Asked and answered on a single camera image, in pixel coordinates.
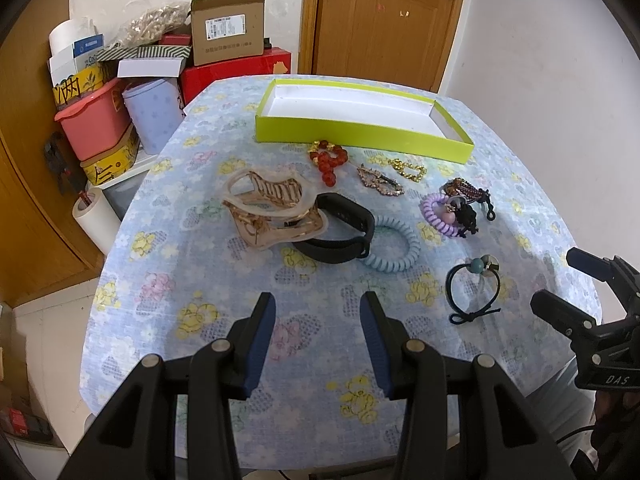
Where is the red bead bracelet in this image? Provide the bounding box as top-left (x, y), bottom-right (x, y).
top-left (307, 138), bottom-right (350, 188)

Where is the black smart wristband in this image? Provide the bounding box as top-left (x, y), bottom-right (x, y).
top-left (293, 193), bottom-right (375, 264)

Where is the small red box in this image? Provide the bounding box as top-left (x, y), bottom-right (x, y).
top-left (158, 34), bottom-right (192, 47)

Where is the white paper roll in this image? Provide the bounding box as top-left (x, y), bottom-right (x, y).
top-left (72, 188), bottom-right (120, 255)

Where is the beige large hair claw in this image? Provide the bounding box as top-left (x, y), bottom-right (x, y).
top-left (221, 167), bottom-right (329, 250)

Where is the bag of beige beads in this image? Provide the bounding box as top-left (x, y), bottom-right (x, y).
top-left (107, 1), bottom-right (191, 49)

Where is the black pink charm hair tie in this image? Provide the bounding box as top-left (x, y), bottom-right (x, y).
top-left (441, 197), bottom-right (481, 239)

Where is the pink plastic bin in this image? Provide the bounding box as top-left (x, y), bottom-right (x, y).
top-left (54, 78), bottom-right (131, 162)

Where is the red gift box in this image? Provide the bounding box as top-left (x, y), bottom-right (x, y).
top-left (180, 47), bottom-right (292, 104)

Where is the yellow tin box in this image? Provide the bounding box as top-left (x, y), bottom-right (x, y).
top-left (52, 63), bottom-right (111, 110)

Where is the lavender cylindrical container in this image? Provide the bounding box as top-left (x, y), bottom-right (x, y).
top-left (122, 78), bottom-right (186, 155)

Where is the lime green tray box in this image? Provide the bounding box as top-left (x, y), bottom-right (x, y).
top-left (255, 78), bottom-right (474, 164)

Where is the white flat box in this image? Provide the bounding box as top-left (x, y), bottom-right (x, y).
top-left (117, 58), bottom-right (186, 78)

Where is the brown beaded hair tie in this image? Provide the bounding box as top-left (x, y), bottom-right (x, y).
top-left (439, 176), bottom-right (497, 222)

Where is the gold chain bracelet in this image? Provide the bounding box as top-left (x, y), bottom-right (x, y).
top-left (387, 157), bottom-right (429, 183)

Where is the yellow printed box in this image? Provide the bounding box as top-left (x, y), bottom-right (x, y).
top-left (80, 124), bottom-right (140, 186)

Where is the brown cardboard box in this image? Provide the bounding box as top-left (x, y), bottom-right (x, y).
top-left (191, 0), bottom-right (266, 66)

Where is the purple spiral hair tie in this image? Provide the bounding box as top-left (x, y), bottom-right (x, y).
top-left (420, 192), bottom-right (464, 239)

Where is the wooden wardrobe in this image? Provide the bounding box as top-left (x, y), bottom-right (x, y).
top-left (1, 0), bottom-right (104, 308)

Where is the floral blue tablecloth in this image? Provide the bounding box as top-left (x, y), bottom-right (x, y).
top-left (79, 76), bottom-right (602, 469)

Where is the green striped box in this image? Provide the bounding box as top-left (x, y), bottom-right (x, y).
top-left (96, 44), bottom-right (191, 62)

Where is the light blue spiral hair tie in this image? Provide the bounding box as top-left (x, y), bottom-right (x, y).
top-left (359, 213), bottom-right (423, 273)

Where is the white blue carton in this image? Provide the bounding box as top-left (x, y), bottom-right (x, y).
top-left (48, 18), bottom-right (104, 87)

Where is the black elastic beaded hair tie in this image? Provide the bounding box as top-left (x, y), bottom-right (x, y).
top-left (444, 253), bottom-right (504, 326)

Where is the wooden door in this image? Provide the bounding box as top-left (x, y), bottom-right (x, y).
top-left (297, 0), bottom-right (464, 92)

